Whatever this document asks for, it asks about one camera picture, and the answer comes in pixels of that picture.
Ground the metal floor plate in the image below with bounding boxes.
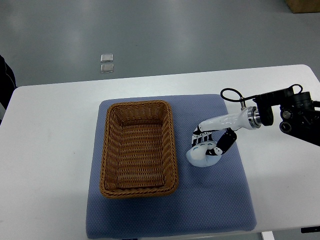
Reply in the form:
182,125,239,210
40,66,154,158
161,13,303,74
100,53,114,63
100,63,114,73

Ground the upper metal floor plate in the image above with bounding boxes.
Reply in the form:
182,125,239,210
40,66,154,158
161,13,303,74
100,53,114,63

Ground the cardboard box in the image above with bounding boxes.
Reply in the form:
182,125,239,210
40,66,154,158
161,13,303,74
285,0,320,14

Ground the brown wicker basket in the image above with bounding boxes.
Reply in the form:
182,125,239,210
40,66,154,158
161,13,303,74
99,100,179,199

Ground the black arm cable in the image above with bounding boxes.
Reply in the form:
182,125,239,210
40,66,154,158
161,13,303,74
220,87,256,111

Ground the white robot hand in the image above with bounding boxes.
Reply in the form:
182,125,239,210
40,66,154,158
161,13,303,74
191,106,260,156

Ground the white table leg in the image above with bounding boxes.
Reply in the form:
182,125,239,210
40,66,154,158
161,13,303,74
261,231,275,240

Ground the person in black clothing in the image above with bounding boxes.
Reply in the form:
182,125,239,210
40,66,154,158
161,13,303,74
0,55,17,110

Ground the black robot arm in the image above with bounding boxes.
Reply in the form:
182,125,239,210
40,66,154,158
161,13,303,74
189,86,320,160

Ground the lower metal floor plate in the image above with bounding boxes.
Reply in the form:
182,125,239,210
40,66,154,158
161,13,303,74
100,63,114,73

